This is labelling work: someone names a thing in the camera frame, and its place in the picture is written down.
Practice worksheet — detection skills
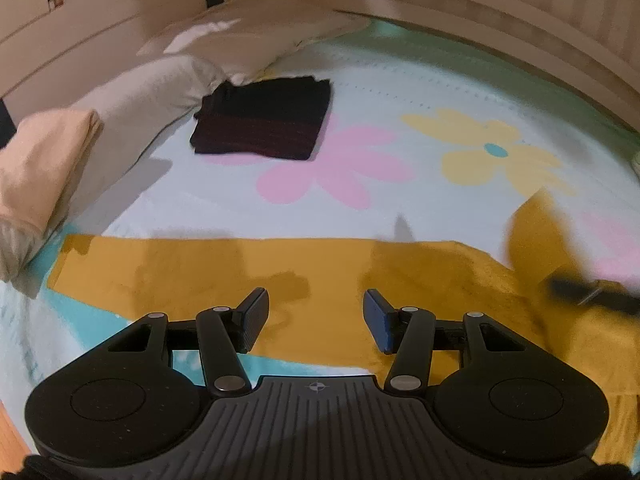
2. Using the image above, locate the folded beige cloth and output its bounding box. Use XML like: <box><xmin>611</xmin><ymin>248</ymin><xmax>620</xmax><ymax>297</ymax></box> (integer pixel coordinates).
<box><xmin>1</xmin><ymin>108</ymin><xmax>103</xmax><ymax>236</ymax></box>

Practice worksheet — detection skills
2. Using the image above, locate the folded dark maroon garment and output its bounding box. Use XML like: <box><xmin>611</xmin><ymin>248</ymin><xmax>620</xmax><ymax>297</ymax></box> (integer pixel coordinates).
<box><xmin>190</xmin><ymin>76</ymin><xmax>332</xmax><ymax>160</ymax></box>

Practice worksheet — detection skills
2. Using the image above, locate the mustard yellow knit sweater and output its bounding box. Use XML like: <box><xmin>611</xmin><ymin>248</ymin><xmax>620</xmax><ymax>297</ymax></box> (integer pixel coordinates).
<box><xmin>48</xmin><ymin>192</ymin><xmax>639</xmax><ymax>464</ymax></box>

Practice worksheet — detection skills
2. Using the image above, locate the grey white pillow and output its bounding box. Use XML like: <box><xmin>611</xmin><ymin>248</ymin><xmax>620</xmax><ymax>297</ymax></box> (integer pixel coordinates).
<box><xmin>1</xmin><ymin>55</ymin><xmax>226</xmax><ymax>282</ymax></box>

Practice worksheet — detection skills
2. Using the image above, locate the white pillow near headboard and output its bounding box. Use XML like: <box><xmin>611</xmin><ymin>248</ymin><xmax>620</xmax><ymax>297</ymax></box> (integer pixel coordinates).
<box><xmin>138</xmin><ymin>0</ymin><xmax>369</xmax><ymax>84</ymax></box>

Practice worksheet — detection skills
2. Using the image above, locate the wooden headboard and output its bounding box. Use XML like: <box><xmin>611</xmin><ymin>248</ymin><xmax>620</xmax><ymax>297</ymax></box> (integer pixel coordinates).
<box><xmin>1</xmin><ymin>0</ymin><xmax>639</xmax><ymax>127</ymax></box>

